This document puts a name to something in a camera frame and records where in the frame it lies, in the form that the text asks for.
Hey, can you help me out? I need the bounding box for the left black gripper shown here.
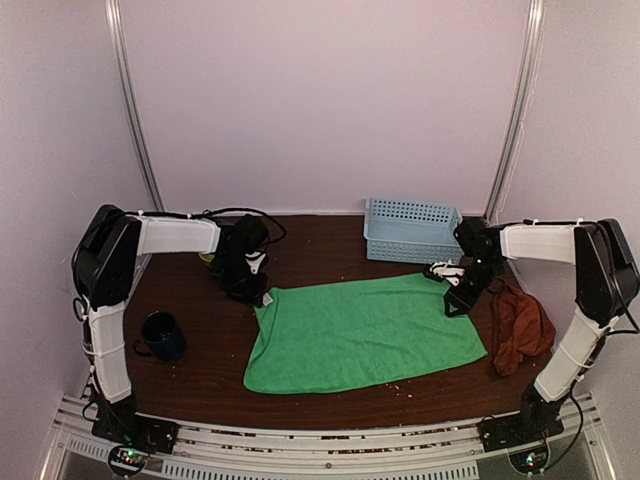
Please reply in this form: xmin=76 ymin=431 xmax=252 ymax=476
xmin=215 ymin=253 xmax=268 ymax=307

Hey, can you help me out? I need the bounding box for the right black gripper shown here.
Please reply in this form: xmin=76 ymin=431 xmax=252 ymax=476
xmin=444 ymin=257 xmax=503 ymax=316

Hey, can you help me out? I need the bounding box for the green towel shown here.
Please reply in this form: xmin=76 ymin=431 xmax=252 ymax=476
xmin=243 ymin=273 xmax=487 ymax=395

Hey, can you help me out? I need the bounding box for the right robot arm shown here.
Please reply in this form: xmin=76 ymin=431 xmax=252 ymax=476
xmin=443 ymin=217 xmax=639 ymax=442

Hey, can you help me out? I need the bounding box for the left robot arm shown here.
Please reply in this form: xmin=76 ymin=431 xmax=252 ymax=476
xmin=71 ymin=204 xmax=271 ymax=444

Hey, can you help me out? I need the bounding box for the green plastic bowl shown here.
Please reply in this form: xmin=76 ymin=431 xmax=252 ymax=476
xmin=198 ymin=253 xmax=215 ymax=265

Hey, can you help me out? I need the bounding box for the brown towel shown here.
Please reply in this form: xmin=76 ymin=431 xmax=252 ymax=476
xmin=491 ymin=285 xmax=556 ymax=376

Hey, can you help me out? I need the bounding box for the dark blue mug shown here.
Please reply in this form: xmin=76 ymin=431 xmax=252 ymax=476
xmin=132 ymin=311 xmax=187 ymax=362

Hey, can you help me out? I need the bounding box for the light blue plastic basket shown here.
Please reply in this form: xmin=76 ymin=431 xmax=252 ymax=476
xmin=363 ymin=198 xmax=463 ymax=265

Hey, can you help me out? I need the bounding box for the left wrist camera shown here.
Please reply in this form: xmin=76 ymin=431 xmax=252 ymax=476
xmin=244 ymin=251 xmax=268 ymax=275

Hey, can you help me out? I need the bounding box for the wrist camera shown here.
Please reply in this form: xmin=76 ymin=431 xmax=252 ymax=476
xmin=244 ymin=251 xmax=268 ymax=275
xmin=422 ymin=262 xmax=465 ymax=286

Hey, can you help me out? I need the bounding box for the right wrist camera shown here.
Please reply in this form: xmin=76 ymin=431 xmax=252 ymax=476
xmin=422 ymin=262 xmax=465 ymax=286

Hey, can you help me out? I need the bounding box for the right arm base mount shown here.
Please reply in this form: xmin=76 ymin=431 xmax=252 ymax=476
xmin=477 ymin=413 xmax=564 ymax=452

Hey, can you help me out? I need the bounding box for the aluminium front rail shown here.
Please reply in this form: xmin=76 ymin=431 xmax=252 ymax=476
xmin=39 ymin=394 xmax=616 ymax=480

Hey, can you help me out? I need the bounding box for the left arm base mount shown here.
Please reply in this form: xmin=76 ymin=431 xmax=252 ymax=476
xmin=91 ymin=415 xmax=179 ymax=454

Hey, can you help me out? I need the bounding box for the left aluminium frame post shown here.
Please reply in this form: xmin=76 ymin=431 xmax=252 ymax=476
xmin=104 ymin=0 xmax=165 ymax=211

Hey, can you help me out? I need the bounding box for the aluminium frame post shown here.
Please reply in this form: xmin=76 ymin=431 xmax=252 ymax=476
xmin=104 ymin=0 xmax=165 ymax=211
xmin=484 ymin=0 xmax=546 ymax=224

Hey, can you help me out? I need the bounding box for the right aluminium frame post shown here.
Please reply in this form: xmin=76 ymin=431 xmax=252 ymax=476
xmin=484 ymin=0 xmax=546 ymax=224

